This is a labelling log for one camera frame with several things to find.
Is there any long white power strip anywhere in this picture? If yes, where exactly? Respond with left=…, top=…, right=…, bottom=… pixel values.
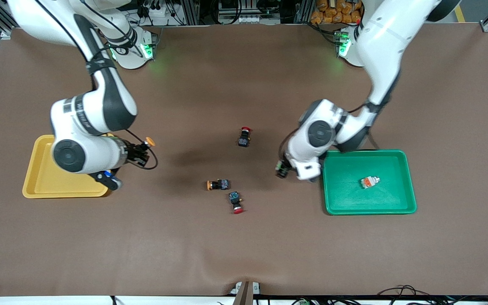
left=226, top=14, right=279, bottom=25

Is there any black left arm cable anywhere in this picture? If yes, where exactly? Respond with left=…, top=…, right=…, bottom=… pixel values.
left=279, top=72, right=399, bottom=168

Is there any brown table mat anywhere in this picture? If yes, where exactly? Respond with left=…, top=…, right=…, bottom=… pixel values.
left=0, top=23, right=488, bottom=297

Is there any bag of orange objects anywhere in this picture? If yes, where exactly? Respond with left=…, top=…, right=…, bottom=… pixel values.
left=311, top=0, right=363, bottom=25

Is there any red capped black push button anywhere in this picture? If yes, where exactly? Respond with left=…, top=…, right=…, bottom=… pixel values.
left=228, top=191, right=245, bottom=214
left=238, top=126, right=253, bottom=148

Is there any black cable bundle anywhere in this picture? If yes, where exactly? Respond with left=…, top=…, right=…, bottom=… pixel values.
left=265, top=285, right=488, bottom=305

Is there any white power strip with plugs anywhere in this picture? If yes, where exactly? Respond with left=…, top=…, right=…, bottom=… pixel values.
left=140, top=2, right=177, bottom=26

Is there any yellow plastic tray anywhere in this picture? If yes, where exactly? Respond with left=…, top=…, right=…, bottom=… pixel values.
left=22, top=135, right=115, bottom=199

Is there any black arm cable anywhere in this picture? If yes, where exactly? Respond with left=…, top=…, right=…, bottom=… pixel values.
left=279, top=72, right=399, bottom=168
left=36, top=0, right=158, bottom=170

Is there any metal table edge clamp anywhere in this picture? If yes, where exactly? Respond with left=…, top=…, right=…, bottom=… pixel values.
left=230, top=281, right=261, bottom=305

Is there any green plastic tray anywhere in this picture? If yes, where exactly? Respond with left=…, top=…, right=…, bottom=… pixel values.
left=321, top=150, right=418, bottom=216

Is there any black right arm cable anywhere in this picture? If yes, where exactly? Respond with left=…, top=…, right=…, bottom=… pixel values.
left=36, top=0, right=158, bottom=170

